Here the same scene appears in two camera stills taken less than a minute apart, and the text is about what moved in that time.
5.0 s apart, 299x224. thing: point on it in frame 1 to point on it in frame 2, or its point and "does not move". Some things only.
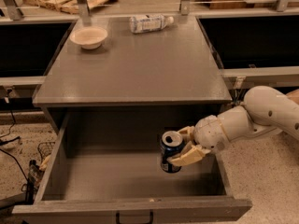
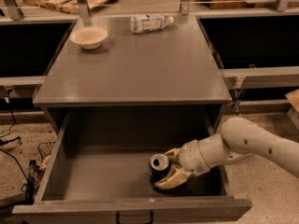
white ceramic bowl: [89, 37] does not move
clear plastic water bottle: [145, 22] does not move
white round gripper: [207, 133] to [189, 157]
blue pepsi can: [172, 144] to [158, 163]
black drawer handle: [151, 219] does not move
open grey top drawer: [106, 168] does not move
